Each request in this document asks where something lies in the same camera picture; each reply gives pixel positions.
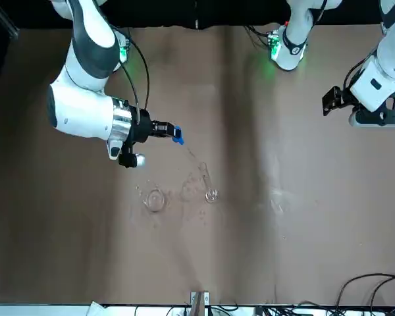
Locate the silver aluminium frame post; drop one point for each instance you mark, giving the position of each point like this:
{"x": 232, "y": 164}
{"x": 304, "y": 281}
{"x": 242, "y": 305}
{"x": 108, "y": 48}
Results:
{"x": 1, "y": 16}
{"x": 199, "y": 304}

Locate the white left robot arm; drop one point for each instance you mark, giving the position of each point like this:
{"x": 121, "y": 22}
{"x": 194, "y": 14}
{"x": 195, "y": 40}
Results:
{"x": 391, "y": 49}

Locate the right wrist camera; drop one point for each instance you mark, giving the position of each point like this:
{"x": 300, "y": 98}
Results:
{"x": 128, "y": 158}

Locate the white paper sheet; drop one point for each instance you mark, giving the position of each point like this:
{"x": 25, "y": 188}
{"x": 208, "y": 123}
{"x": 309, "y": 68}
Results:
{"x": 97, "y": 307}

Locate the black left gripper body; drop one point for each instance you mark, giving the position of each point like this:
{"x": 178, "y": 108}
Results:
{"x": 349, "y": 98}

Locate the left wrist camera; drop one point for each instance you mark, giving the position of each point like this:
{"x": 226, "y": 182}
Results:
{"x": 355, "y": 119}

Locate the clear glass graduated cylinder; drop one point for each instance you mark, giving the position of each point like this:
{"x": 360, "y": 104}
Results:
{"x": 211, "y": 196}

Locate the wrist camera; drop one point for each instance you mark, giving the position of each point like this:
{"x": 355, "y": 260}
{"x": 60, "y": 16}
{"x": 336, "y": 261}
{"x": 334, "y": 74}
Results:
{"x": 128, "y": 158}
{"x": 355, "y": 119}

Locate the glass pipette blue bulb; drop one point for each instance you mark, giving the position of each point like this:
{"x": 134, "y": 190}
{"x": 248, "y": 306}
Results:
{"x": 179, "y": 140}

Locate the clear glass beaker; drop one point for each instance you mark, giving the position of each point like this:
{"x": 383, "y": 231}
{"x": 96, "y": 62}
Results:
{"x": 154, "y": 199}

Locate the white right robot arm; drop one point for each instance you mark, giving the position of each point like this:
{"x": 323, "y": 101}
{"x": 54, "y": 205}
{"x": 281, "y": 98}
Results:
{"x": 82, "y": 112}

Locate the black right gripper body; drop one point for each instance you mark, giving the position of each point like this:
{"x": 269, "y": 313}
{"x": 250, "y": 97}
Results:
{"x": 140, "y": 126}

